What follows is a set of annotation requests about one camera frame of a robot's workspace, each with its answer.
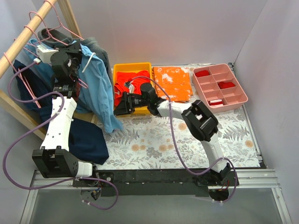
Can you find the pink wire hanger with navy shorts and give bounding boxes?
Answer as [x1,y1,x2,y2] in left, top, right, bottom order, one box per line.
[4,53,36,99]

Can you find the red cloth in organizer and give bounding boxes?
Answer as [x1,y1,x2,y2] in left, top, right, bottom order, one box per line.
[195,70,210,77]
[218,82,236,89]

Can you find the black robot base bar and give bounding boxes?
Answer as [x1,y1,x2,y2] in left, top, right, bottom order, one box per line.
[72,168,240,198]

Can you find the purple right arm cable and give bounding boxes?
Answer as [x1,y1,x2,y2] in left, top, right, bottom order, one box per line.
[129,76,238,203]

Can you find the yellow plastic tray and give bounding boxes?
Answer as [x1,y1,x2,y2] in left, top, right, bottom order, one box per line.
[113,62,157,117]

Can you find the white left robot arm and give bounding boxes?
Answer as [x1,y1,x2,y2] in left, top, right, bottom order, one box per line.
[32,42,100,187]

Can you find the pink wire hanger with grey shorts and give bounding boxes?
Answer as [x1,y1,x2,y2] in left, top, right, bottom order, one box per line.
[43,0,84,42]

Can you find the navy blue shorts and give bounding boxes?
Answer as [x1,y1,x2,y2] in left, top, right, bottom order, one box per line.
[16,69,109,165]

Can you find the orange bleached denim shorts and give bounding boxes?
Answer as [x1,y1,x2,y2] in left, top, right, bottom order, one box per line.
[152,67,193,102]

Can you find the grey sweat shorts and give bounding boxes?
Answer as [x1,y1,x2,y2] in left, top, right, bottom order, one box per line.
[38,28,114,101]

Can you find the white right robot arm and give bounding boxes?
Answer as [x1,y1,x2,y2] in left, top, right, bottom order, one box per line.
[114,83,233,186]

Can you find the red white item in organizer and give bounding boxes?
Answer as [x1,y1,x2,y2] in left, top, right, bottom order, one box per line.
[208,99,223,106]

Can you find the bright orange shorts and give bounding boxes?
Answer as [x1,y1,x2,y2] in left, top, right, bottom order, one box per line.
[114,70,150,107]

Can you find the light blue shorts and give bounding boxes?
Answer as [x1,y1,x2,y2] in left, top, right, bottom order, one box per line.
[23,38,124,134]

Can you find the wooden clothes rack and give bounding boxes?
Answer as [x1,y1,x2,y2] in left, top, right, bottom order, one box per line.
[0,0,82,129]

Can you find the pink compartment organizer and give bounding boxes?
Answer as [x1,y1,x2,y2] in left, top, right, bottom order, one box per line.
[192,64,248,113]

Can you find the floral table mat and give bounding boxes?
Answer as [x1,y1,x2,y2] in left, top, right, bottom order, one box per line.
[97,107,260,170]

